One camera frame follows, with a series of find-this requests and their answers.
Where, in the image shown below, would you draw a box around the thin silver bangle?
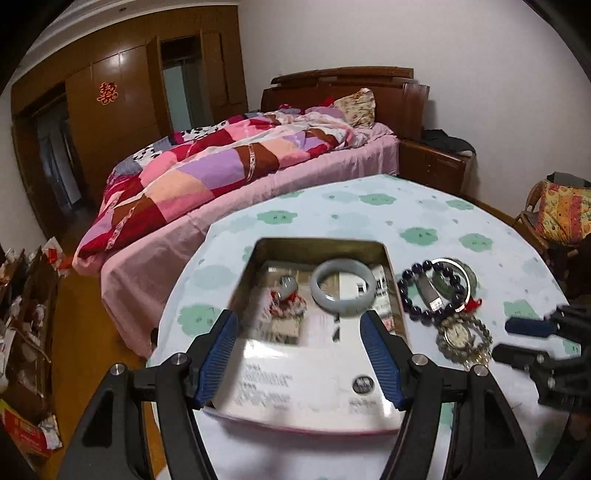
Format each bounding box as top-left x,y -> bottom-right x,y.
431,257 -> 478,315

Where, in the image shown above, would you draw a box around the floral pillow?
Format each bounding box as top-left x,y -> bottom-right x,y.
332,88 -> 376,127

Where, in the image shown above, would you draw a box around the small silver brown pendant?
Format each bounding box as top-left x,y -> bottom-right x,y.
418,277 -> 444,310

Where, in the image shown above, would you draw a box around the wooden nightstand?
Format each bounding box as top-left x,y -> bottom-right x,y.
399,138 -> 474,197

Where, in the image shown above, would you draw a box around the cardboard boxes with clutter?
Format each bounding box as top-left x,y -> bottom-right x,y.
0,235 -> 70,416

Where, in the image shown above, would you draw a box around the wooden wardrobe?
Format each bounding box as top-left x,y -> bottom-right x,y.
10,4 -> 250,241

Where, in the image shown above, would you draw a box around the dark clothes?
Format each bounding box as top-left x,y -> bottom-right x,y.
421,129 -> 476,155

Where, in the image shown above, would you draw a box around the gold beaded watch bracelet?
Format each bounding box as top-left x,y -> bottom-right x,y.
435,314 -> 494,367

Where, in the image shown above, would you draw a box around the bed with pink sheet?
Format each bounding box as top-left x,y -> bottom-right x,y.
71,122 -> 402,358

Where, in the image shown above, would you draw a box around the pale jade bangle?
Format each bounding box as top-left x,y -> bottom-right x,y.
310,259 -> 380,317

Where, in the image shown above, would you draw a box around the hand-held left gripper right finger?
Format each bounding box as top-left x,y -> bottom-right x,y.
359,309 -> 539,480

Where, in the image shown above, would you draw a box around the patchwork quilt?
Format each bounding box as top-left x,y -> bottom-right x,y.
76,104 -> 356,264

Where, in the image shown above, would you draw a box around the red cardboard box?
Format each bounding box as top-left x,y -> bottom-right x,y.
0,399 -> 54,457

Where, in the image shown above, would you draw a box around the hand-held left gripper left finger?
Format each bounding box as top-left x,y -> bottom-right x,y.
58,309 -> 241,480

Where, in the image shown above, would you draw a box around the jade pendant with braided cord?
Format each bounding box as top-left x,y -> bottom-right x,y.
265,274 -> 308,319

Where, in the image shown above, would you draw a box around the rattan chair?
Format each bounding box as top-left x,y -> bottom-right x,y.
515,173 -> 591,259

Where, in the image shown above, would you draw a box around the metal tin box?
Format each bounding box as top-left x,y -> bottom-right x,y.
203,237 -> 416,435

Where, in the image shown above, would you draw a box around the pale green patterned tablecloth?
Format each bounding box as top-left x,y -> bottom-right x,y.
147,174 -> 573,480

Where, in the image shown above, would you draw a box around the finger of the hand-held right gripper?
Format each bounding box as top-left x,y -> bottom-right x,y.
492,344 -> 555,377
505,305 -> 591,343

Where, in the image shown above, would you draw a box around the wooden headboard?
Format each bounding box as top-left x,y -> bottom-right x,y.
261,67 -> 430,141

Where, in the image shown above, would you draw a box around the dark purple bead bracelet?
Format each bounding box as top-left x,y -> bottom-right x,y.
398,261 -> 467,326

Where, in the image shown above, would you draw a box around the orange patterned cushion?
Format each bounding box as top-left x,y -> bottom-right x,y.
536,180 -> 591,243

